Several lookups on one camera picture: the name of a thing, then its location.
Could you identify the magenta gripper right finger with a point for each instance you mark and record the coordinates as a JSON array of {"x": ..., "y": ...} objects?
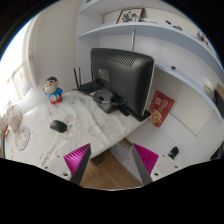
[{"x": 145, "y": 161}]

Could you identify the black computer monitor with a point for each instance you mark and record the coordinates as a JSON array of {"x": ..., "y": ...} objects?
[{"x": 127, "y": 75}]

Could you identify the cartoon boy figurine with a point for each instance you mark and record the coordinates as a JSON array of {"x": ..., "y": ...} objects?
[{"x": 52, "y": 90}]

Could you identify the black wifi router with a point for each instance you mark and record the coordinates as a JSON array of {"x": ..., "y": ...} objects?
[{"x": 87, "y": 87}]

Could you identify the round white clock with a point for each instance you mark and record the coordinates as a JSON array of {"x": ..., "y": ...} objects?
[{"x": 22, "y": 138}]

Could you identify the framed picture on shelf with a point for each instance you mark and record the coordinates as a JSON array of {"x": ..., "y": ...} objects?
[{"x": 130, "y": 15}]

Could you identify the white wall shelf unit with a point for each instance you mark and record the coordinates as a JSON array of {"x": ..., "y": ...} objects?
[{"x": 164, "y": 33}]

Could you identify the black computer mouse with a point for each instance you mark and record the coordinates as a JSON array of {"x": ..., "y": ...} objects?
[{"x": 58, "y": 126}]

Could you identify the red paper poster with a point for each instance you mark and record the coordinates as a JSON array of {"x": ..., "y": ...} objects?
[{"x": 159, "y": 108}]

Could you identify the white patterned tablecloth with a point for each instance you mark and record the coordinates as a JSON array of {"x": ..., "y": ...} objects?
[{"x": 86, "y": 124}]

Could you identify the white cup on shelf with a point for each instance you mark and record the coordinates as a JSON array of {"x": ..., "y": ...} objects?
[{"x": 208, "y": 87}]

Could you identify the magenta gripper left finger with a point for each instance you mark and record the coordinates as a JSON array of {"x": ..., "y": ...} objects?
[{"x": 77, "y": 161}]

